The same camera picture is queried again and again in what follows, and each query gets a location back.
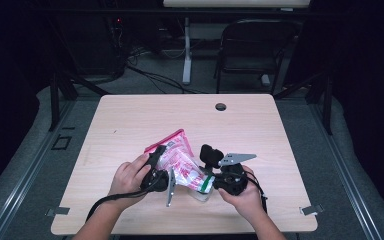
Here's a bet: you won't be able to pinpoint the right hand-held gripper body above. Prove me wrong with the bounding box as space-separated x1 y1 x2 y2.
213 153 258 197

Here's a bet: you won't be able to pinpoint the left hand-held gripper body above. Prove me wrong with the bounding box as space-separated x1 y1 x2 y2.
140 168 177 208

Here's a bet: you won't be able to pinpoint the red and white seasoning bag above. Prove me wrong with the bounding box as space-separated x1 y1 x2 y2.
143 128 216 195

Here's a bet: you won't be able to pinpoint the glass jar with black lid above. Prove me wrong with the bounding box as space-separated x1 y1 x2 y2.
189 143 226 203

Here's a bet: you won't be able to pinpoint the person's right hand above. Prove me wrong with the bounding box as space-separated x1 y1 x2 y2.
218 166 264 223

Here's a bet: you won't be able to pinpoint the person's left hand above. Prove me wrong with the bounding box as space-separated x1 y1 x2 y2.
108 153 152 209

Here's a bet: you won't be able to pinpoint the white desk leg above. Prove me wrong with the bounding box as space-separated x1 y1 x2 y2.
182 16 193 85

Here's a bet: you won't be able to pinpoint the dark computer tower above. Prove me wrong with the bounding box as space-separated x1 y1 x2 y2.
61 13 128 78

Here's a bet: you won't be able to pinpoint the black folding chair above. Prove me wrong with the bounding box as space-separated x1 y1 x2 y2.
214 18 298 96

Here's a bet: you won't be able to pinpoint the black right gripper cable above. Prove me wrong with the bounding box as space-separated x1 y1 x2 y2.
244 169 269 215

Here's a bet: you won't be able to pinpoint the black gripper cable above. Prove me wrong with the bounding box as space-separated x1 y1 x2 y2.
244 169 269 215
85 184 156 223

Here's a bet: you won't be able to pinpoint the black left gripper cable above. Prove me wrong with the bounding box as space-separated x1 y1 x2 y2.
85 184 156 223

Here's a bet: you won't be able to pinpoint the black floor cables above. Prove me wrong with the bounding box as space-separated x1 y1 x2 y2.
125 49 211 95

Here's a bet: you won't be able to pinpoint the grey metal table bracket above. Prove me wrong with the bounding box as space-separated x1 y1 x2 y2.
45 206 71 218
300 203 325 217

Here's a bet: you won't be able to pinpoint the aluminium floor rail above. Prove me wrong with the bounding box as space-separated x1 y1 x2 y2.
0 99 77 240
308 99 384 240

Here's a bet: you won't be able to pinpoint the black metal frame stand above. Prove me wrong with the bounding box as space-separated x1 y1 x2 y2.
273 71 334 136
47 68 112 133

